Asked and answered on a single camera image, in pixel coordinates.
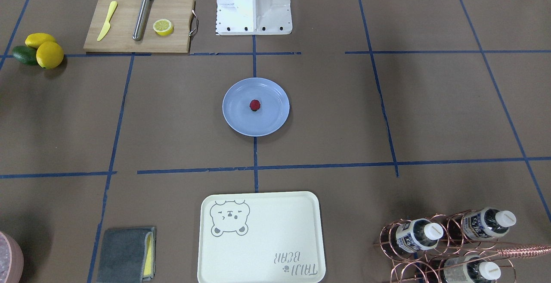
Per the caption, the blue plate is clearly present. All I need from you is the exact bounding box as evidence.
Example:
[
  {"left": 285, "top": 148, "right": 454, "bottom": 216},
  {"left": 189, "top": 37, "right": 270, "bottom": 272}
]
[{"left": 222, "top": 77, "right": 291, "bottom": 137}]

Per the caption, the red strawberry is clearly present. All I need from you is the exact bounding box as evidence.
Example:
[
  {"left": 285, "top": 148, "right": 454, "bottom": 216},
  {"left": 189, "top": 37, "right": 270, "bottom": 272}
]
[{"left": 249, "top": 99, "right": 261, "bottom": 112}]

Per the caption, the cream bear tray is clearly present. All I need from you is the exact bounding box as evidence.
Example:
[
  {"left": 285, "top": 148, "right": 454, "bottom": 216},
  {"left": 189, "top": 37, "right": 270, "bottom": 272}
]
[{"left": 197, "top": 191, "right": 326, "bottom": 283}]

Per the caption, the wooden cutting board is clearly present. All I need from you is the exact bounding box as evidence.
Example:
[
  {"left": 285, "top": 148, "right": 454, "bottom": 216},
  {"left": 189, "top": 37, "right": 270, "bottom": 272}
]
[{"left": 84, "top": 0, "right": 195, "bottom": 53}]

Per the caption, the half lemon slice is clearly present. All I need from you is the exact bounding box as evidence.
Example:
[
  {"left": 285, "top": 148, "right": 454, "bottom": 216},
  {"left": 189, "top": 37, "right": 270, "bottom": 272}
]
[{"left": 153, "top": 19, "right": 174, "bottom": 36}]

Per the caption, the tea bottle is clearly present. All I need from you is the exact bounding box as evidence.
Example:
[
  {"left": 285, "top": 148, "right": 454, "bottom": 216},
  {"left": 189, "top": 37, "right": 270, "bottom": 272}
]
[
  {"left": 394, "top": 218, "right": 445, "bottom": 254},
  {"left": 460, "top": 207, "right": 517, "bottom": 241},
  {"left": 441, "top": 255, "right": 501, "bottom": 283}
]

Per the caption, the steel muddler black cap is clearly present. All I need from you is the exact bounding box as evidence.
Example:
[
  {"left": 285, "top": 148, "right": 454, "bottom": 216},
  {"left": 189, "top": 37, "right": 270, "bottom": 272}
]
[{"left": 132, "top": 0, "right": 152, "bottom": 41}]

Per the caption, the grey folded cloth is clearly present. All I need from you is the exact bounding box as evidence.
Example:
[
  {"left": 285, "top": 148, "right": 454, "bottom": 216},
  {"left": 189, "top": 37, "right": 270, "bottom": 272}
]
[{"left": 96, "top": 226, "right": 157, "bottom": 283}]

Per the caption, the yellow plastic knife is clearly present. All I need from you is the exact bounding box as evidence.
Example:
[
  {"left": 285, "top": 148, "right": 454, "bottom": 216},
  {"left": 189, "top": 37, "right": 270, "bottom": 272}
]
[{"left": 96, "top": 0, "right": 118, "bottom": 41}]

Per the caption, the yellow lemon round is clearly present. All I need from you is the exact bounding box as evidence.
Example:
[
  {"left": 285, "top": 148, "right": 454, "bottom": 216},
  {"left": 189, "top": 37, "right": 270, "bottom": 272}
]
[{"left": 36, "top": 41, "right": 65, "bottom": 69}]

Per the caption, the tea bottle front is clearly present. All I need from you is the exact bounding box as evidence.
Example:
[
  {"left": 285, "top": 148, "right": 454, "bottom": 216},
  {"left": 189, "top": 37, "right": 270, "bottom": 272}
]
[{"left": 441, "top": 255, "right": 501, "bottom": 283}]

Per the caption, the yellow lemon upper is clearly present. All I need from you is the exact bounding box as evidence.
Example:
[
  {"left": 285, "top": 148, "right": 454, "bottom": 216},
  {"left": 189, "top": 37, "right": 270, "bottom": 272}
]
[{"left": 25, "top": 32, "right": 56, "bottom": 49}]

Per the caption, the green lime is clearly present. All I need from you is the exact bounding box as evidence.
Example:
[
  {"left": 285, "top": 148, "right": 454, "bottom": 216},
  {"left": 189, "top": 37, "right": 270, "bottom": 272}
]
[{"left": 12, "top": 45, "right": 39, "bottom": 65}]

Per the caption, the pink bowl of ice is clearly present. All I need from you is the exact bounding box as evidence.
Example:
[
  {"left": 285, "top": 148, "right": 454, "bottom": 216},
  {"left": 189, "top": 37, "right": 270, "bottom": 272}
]
[{"left": 0, "top": 232, "right": 24, "bottom": 283}]

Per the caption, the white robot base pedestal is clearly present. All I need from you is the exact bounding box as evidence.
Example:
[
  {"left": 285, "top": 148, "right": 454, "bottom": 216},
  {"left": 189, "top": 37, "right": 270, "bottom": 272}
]
[{"left": 215, "top": 0, "right": 293, "bottom": 36}]

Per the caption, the copper wire bottle rack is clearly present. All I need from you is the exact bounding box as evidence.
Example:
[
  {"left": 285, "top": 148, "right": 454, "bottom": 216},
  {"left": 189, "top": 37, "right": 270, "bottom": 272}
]
[{"left": 373, "top": 209, "right": 550, "bottom": 283}]

